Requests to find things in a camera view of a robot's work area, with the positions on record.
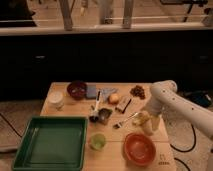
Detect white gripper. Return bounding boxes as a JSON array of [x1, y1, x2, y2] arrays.
[[143, 104, 163, 136]]

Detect wooden table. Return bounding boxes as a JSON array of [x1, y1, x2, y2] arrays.
[[41, 82, 177, 171]]

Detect blue sponge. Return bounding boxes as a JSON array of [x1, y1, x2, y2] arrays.
[[86, 85, 96, 99]]

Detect yellow banana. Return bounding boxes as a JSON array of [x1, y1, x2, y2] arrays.
[[132, 111, 150, 126]]

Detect small metal tin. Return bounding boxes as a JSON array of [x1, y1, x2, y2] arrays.
[[98, 108, 112, 125]]

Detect orange-red bowl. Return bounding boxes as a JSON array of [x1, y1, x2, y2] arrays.
[[123, 133, 156, 166]]

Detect black cable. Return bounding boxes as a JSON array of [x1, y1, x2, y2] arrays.
[[169, 123, 198, 171]]

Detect dark red bowl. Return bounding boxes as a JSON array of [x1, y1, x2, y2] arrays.
[[67, 80, 87, 100]]

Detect green plastic tray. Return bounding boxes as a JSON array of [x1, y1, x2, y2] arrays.
[[12, 116, 87, 171]]

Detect yellow-orange round fruit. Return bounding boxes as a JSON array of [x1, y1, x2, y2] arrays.
[[108, 93, 119, 104]]

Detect brown wooden block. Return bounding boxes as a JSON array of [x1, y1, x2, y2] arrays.
[[115, 96, 131, 114]]

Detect white plastic cup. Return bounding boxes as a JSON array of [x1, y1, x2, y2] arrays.
[[47, 91, 64, 109]]

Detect white-handled brush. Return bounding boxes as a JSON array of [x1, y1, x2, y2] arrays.
[[89, 92, 101, 122]]

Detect dark grape bunch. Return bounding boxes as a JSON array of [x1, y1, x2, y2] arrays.
[[130, 85, 145, 100]]

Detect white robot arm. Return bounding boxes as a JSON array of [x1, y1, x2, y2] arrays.
[[144, 80, 213, 142]]

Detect green plastic cup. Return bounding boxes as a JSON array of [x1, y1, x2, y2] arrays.
[[89, 133, 106, 150]]

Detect light blue cloth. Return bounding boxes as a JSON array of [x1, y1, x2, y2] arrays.
[[100, 88, 117, 101]]

